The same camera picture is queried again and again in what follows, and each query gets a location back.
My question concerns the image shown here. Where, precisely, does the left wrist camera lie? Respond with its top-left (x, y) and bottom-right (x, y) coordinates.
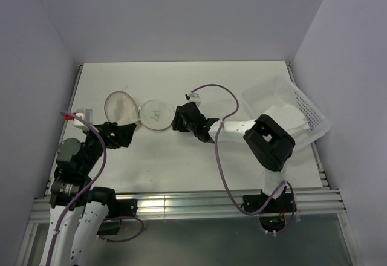
top-left (73, 109), bottom-right (93, 130)

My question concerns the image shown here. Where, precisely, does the white perforated plastic basket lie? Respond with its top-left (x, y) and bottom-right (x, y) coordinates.
top-left (241, 76), bottom-right (331, 150)

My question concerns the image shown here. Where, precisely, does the white bra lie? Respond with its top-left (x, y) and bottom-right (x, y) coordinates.
top-left (264, 103), bottom-right (310, 138)

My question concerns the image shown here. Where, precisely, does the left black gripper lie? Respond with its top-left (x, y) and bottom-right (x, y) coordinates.
top-left (79, 120), bottom-right (135, 174)

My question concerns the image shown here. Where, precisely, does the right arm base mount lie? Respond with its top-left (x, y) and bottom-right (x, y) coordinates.
top-left (241, 189), bottom-right (297, 233)

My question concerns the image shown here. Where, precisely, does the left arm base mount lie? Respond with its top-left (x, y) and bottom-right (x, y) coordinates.
top-left (97, 198), bottom-right (138, 236)

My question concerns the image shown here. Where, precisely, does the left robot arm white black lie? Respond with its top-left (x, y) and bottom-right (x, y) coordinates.
top-left (40, 122), bottom-right (137, 265)

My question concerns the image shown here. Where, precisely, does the aluminium rail frame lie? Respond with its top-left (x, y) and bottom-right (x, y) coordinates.
top-left (16, 60), bottom-right (364, 265)

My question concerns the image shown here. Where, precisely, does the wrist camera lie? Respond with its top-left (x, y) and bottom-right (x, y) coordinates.
top-left (73, 109), bottom-right (93, 130)
top-left (185, 92), bottom-right (201, 104)

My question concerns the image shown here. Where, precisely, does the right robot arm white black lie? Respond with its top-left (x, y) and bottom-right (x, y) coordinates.
top-left (171, 102), bottom-right (296, 212)

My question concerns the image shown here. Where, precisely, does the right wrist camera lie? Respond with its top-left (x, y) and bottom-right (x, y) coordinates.
top-left (185, 92), bottom-right (201, 104)

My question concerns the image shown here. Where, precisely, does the round mesh laundry bag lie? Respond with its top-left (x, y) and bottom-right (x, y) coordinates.
top-left (104, 91), bottom-right (175, 131)

